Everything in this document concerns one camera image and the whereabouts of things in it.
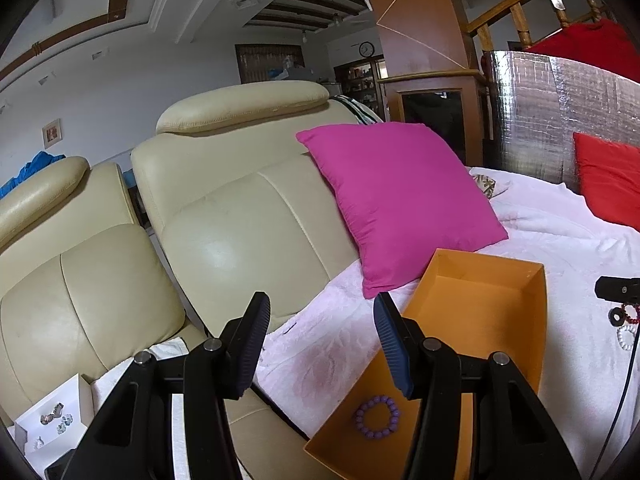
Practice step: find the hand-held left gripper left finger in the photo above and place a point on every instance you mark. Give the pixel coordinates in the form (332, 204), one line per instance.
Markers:
(250, 350)

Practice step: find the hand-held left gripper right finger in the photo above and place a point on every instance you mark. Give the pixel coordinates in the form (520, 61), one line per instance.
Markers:
(392, 350)

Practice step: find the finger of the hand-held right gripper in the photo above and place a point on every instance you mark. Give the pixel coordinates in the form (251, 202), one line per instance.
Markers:
(620, 287)

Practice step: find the orange cardboard box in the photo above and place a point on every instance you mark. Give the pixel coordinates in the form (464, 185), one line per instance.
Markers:
(475, 320)

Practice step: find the white jewelry box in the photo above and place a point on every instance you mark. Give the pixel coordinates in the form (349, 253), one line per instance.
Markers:
(55, 410)

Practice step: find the white cloth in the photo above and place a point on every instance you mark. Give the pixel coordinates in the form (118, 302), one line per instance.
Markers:
(170, 347)

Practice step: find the white fleece blanket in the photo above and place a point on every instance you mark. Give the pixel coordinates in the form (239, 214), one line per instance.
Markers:
(550, 230)

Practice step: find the red pillow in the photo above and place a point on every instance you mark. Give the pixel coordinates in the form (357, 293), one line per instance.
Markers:
(610, 180)

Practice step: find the cream leather sofa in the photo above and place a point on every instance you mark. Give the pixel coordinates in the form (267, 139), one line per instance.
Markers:
(225, 220)

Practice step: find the pink pillow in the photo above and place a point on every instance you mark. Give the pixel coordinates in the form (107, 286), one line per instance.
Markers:
(400, 200)

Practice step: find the patterned cushion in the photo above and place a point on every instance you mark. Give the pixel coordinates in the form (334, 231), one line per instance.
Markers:
(487, 185)

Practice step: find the silver foil panel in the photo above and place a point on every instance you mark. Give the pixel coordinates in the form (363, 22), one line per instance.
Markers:
(530, 120)

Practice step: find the striped cloth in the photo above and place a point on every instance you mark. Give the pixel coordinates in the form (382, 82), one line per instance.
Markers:
(362, 110)

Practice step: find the red cloth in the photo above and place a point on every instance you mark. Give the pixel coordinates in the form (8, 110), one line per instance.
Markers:
(590, 45)

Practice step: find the glass display cabinet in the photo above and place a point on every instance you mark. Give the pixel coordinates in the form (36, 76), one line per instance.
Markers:
(357, 82)

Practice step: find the blue cloth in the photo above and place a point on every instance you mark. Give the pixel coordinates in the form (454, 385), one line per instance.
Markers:
(30, 167)

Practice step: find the brown curtained window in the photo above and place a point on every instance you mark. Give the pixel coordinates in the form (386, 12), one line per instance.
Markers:
(260, 62)

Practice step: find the wooden railing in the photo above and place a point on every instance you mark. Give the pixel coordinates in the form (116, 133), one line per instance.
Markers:
(500, 10)

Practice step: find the orange wooden pillar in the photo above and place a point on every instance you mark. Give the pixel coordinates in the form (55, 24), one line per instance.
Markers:
(420, 20)

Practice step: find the framed wall picture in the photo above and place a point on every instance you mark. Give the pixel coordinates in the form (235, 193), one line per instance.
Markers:
(52, 133)

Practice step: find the round wall clock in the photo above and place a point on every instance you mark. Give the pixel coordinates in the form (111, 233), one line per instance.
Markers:
(366, 49)

